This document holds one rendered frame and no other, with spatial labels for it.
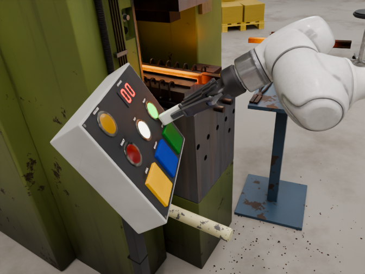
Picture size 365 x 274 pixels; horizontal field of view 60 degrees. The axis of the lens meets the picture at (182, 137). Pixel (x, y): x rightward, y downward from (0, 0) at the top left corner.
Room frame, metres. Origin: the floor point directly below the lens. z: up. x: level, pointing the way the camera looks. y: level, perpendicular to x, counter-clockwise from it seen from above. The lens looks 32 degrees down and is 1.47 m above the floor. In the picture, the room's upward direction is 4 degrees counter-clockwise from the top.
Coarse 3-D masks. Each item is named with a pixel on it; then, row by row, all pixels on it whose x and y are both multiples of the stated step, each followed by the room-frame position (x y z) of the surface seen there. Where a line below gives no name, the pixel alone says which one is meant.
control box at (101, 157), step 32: (128, 64) 0.82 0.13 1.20; (96, 96) 0.65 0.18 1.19; (64, 128) 0.54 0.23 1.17; (96, 128) 0.52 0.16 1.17; (128, 128) 0.61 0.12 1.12; (160, 128) 0.72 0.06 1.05; (96, 160) 0.49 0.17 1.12; (128, 160) 0.53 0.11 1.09; (128, 192) 0.48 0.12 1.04; (160, 224) 0.48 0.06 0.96
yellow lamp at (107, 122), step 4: (100, 116) 0.56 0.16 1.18; (104, 116) 0.57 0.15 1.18; (108, 116) 0.58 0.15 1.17; (100, 120) 0.55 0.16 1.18; (104, 120) 0.56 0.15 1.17; (108, 120) 0.57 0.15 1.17; (112, 120) 0.58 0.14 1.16; (104, 124) 0.55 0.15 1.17; (108, 124) 0.56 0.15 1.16; (112, 124) 0.57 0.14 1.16; (104, 128) 0.54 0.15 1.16; (108, 128) 0.55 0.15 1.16; (112, 128) 0.56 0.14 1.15; (108, 132) 0.54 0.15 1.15; (112, 132) 0.55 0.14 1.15
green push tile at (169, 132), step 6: (168, 126) 0.75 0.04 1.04; (162, 132) 0.72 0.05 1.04; (168, 132) 0.73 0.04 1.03; (174, 132) 0.76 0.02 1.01; (168, 138) 0.71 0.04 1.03; (174, 138) 0.74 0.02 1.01; (180, 138) 0.77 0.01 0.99; (174, 144) 0.71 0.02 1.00; (180, 144) 0.74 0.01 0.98; (174, 150) 0.70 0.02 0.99
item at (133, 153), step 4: (128, 148) 0.55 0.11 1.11; (132, 148) 0.56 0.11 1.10; (136, 148) 0.57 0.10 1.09; (128, 152) 0.54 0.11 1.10; (132, 152) 0.55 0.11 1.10; (136, 152) 0.56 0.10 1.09; (132, 156) 0.54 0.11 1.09; (136, 156) 0.55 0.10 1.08; (132, 160) 0.53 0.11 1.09; (136, 160) 0.54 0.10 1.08
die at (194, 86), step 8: (144, 64) 1.43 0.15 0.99; (152, 64) 1.42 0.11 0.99; (144, 72) 1.32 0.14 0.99; (152, 72) 1.30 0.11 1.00; (160, 72) 1.28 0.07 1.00; (200, 72) 1.27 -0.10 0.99; (144, 80) 1.25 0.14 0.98; (152, 80) 1.23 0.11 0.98; (168, 80) 1.21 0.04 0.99; (176, 80) 1.20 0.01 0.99; (184, 80) 1.20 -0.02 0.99; (192, 80) 1.19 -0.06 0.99; (152, 88) 1.18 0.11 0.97; (176, 88) 1.15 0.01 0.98; (184, 88) 1.14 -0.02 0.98; (192, 88) 1.14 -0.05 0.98; (168, 96) 1.14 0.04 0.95; (176, 96) 1.12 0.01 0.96; (184, 96) 1.09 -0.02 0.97
